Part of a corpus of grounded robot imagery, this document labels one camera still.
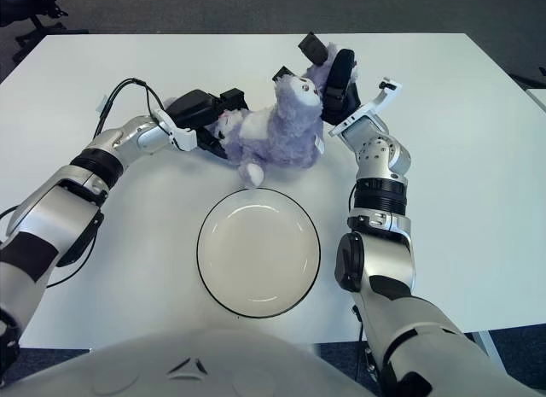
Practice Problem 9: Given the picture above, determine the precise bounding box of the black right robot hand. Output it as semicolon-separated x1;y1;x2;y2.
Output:
272;32;364;126

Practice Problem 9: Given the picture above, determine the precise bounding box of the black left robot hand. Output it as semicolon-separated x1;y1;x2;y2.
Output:
164;88;251;160

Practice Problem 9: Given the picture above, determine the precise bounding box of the purple plush bunny doll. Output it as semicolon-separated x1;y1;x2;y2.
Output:
164;40;359;189

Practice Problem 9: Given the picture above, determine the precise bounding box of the white plate with black rim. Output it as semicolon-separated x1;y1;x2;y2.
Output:
196;188;322;319

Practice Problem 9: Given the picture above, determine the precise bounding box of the white side desk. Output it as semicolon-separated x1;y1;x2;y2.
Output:
524;87;546;117

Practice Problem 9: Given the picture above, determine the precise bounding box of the black office chair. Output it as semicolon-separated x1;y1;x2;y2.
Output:
0;0;89;66

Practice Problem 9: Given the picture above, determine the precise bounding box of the silver robot torso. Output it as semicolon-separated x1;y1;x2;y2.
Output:
0;328;385;397

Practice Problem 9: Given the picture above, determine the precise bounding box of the white table leg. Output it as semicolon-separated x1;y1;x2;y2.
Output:
470;328;509;373

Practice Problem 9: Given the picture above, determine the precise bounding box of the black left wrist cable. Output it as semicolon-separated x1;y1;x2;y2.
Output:
95;76;166;138

